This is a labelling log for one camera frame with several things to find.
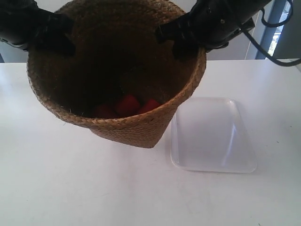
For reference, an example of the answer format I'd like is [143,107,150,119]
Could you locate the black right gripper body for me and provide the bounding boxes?
[155,0,269,52]

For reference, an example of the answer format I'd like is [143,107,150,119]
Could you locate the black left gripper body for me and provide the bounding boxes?
[0,0,73,51]

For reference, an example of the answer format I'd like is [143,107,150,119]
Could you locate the brown woven wicker basket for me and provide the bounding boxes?
[27,0,206,148]

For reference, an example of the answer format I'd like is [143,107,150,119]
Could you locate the white cabinet doors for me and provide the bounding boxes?
[0,0,265,63]

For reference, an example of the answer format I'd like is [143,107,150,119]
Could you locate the white plastic tray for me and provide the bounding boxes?
[170,97,258,174]

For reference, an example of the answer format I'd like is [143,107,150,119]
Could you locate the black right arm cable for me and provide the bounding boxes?
[239,4,301,68]

